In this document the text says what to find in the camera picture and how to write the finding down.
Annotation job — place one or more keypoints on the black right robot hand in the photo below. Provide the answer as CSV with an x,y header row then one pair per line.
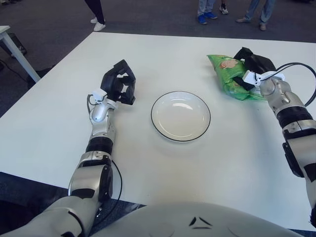
x,y
261,63

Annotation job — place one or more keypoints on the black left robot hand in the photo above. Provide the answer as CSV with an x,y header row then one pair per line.
x,y
111,85

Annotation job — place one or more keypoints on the green snack bag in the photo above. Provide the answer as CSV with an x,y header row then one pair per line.
x,y
229,71

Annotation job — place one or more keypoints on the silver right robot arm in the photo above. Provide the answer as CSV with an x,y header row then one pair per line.
x,y
296,118

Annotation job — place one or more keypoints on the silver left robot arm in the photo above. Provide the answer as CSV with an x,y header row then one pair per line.
x,y
98,128

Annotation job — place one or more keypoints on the white plate with black rim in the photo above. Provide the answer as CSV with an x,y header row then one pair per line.
x,y
180,116

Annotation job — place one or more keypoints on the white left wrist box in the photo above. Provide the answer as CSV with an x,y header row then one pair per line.
x,y
98,95

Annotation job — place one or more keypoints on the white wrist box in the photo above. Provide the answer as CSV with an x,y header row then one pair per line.
x,y
98,95
250,77

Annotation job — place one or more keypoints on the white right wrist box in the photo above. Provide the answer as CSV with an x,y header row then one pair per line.
x,y
250,77

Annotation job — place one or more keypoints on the person with tan shoes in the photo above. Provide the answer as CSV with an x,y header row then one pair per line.
x,y
266,10

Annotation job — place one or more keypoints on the person with white shoes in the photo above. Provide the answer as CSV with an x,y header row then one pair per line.
x,y
100,26

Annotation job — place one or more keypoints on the person with black-white sneaker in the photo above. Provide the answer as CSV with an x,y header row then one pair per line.
x,y
224,10

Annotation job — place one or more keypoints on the person with blue shoes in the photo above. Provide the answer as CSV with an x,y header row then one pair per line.
x,y
202,18

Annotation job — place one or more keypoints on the white desk leg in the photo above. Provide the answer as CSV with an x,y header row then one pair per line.
x,y
19,59

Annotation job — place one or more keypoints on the black box on floor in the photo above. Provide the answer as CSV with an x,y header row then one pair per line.
x,y
19,45

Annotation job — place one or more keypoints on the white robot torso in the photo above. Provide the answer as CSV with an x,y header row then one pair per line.
x,y
192,222

